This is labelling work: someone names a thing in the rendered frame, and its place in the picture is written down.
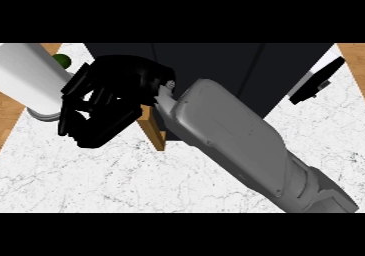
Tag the green wine bottle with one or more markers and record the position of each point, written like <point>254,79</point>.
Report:
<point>62,60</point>

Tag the dark grey cabinet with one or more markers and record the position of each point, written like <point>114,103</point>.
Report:
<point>223,66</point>

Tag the white cylindrical container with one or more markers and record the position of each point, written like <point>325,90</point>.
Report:
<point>22,76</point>

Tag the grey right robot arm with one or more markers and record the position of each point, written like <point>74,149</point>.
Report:
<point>229,133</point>

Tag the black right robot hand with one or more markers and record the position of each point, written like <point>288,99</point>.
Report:
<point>111,90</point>

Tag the wooden cabinet door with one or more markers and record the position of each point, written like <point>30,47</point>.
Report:
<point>154,131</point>

